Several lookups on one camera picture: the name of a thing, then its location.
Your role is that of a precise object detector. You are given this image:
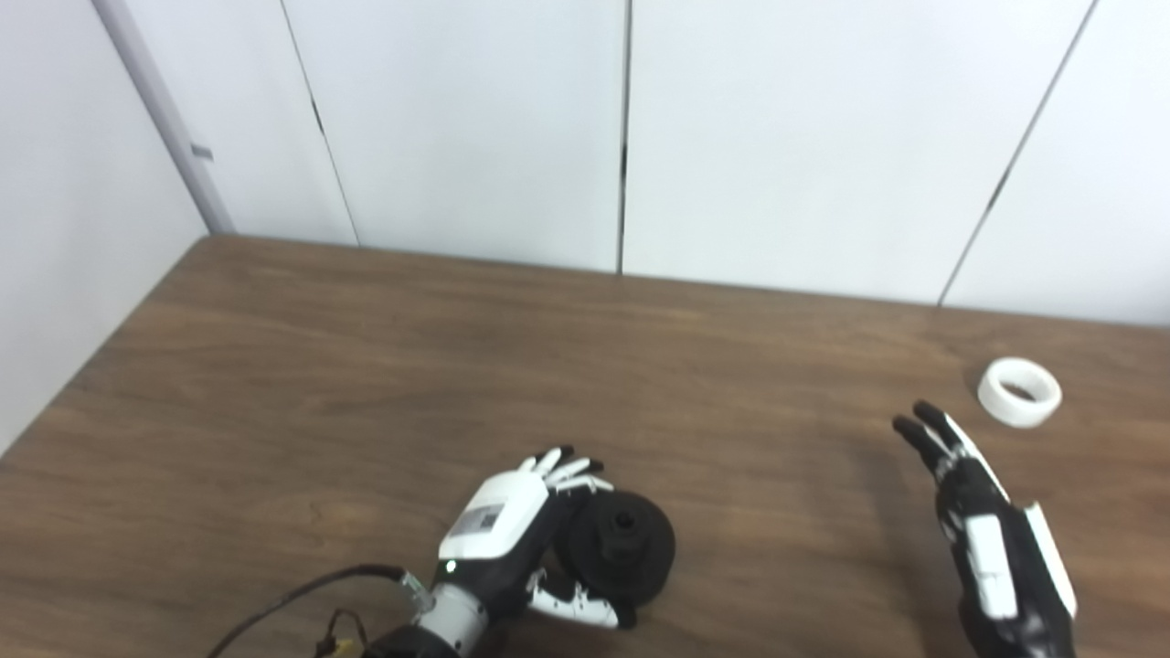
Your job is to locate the white toothed plastic ring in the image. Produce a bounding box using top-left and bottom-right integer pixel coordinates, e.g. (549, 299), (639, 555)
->
(977, 357), (1063, 430)

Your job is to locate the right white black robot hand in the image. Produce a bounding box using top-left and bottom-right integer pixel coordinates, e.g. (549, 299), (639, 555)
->
(892, 400), (1078, 658)

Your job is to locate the thin wire with yellow connector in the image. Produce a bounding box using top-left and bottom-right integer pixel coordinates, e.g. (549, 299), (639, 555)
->
(315, 608), (368, 658)

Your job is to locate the thick black wrist cable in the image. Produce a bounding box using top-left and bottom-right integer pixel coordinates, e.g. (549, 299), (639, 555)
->
(208, 565), (432, 658)

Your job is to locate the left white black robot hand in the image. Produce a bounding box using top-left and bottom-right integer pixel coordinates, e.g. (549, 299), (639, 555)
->
(439, 445), (641, 631)

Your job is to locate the grey partition post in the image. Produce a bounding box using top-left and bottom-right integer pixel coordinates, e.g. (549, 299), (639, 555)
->
(91, 0), (237, 235)

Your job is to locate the round black plastic part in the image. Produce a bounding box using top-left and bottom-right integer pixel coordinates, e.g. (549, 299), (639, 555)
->
(555, 490), (677, 606)

